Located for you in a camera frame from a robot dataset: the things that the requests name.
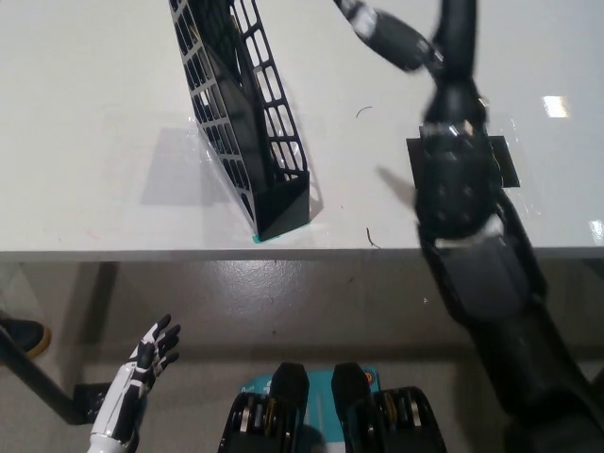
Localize black and teal robot body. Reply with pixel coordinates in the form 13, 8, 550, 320
217, 361, 447, 453

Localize black tape patch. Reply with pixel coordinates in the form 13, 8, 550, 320
406, 135, 520, 189

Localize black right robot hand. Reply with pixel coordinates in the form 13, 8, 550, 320
332, 0, 492, 134

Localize black metal table leg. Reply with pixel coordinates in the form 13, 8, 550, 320
0, 325, 103, 425

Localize black mesh file shelf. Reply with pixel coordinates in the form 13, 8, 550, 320
167, 0, 311, 240

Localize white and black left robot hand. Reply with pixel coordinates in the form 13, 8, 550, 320
89, 314, 182, 443

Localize black shoe with tan sole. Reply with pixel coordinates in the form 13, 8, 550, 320
0, 318, 52, 356

